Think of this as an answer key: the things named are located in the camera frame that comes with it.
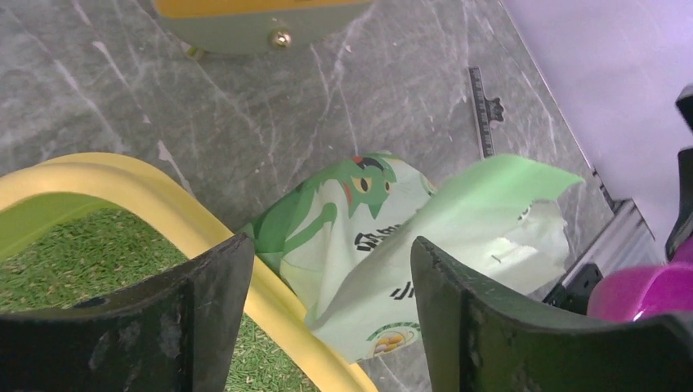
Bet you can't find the green cat litter bag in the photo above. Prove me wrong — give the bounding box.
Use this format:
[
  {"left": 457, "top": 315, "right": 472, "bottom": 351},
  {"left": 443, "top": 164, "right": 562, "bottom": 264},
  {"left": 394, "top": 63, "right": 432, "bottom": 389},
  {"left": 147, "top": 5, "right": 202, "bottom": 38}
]
[{"left": 244, "top": 152, "right": 581, "bottom": 363}]

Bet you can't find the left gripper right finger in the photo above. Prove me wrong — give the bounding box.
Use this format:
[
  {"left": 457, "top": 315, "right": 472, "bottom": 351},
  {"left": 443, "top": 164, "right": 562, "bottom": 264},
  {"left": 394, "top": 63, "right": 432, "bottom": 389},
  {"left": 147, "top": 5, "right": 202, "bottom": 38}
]
[{"left": 411, "top": 237, "right": 692, "bottom": 391}]

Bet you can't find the magenta plastic scoop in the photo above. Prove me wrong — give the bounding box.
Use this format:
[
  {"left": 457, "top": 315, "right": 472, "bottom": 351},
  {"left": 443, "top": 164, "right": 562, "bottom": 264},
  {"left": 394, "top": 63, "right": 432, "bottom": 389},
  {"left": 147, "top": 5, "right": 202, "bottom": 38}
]
[{"left": 586, "top": 238, "right": 692, "bottom": 322}]

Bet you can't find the yellow litter box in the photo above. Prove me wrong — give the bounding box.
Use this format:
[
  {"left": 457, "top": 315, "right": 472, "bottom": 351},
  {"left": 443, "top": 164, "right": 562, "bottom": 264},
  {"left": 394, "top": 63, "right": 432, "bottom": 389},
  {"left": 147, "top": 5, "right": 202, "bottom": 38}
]
[{"left": 1, "top": 153, "right": 376, "bottom": 391}]

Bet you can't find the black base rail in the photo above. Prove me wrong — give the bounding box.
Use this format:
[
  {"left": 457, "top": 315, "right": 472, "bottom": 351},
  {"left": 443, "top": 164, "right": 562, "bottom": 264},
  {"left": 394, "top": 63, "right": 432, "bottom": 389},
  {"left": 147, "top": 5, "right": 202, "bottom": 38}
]
[{"left": 543, "top": 263, "right": 603, "bottom": 315}]

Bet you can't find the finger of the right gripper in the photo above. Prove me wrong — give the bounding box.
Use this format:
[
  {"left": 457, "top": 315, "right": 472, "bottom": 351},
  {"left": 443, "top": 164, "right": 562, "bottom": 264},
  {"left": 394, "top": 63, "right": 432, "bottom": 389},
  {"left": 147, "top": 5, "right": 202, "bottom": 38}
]
[{"left": 665, "top": 83, "right": 692, "bottom": 261}]

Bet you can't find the round cream drawer cabinet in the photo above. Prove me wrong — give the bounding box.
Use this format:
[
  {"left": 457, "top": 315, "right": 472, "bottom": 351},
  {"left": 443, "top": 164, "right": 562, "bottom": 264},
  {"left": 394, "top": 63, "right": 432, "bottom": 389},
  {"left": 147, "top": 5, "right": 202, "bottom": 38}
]
[{"left": 152, "top": 0, "right": 372, "bottom": 60}]

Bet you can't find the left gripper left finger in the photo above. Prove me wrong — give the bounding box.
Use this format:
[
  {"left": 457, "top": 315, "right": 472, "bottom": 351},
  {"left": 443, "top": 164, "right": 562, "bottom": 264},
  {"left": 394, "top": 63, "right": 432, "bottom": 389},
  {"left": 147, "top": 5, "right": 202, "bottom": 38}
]
[{"left": 1, "top": 234, "right": 254, "bottom": 391}]

